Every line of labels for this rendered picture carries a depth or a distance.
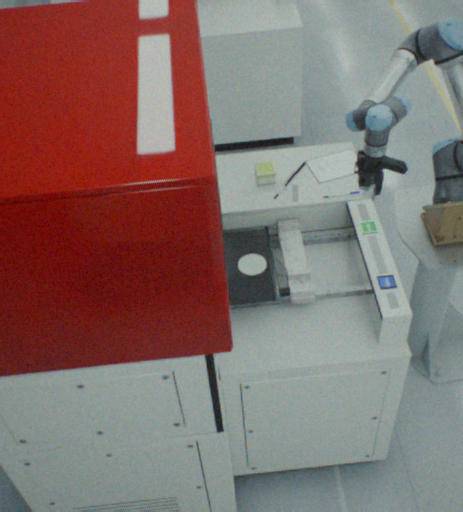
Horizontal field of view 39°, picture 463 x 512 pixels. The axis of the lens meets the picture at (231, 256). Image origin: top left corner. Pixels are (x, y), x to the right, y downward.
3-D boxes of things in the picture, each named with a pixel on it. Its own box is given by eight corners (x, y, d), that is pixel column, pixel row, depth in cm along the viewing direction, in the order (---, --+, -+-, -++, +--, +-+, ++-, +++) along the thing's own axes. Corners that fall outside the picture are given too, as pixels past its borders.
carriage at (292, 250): (291, 305, 228) (291, 299, 226) (277, 231, 253) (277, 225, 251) (314, 302, 228) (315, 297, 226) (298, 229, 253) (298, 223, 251)
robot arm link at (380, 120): (399, 107, 200) (384, 121, 196) (394, 137, 208) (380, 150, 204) (376, 99, 204) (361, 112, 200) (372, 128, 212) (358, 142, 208)
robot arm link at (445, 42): (475, 164, 247) (429, 23, 234) (513, 158, 235) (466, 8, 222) (459, 177, 241) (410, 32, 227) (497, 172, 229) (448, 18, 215)
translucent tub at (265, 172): (257, 188, 254) (257, 174, 249) (254, 176, 259) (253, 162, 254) (277, 185, 254) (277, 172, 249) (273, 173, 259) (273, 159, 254)
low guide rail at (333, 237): (216, 254, 251) (215, 249, 249) (215, 250, 252) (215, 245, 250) (346, 241, 252) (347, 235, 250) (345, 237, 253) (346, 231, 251)
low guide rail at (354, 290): (221, 310, 233) (221, 304, 230) (221, 305, 234) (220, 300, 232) (362, 295, 233) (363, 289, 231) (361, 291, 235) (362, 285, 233)
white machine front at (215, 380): (217, 432, 200) (205, 357, 171) (202, 242, 256) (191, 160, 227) (227, 431, 200) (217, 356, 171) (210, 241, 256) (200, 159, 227)
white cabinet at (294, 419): (234, 486, 274) (220, 377, 214) (217, 305, 340) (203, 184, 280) (387, 469, 275) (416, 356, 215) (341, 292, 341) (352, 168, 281)
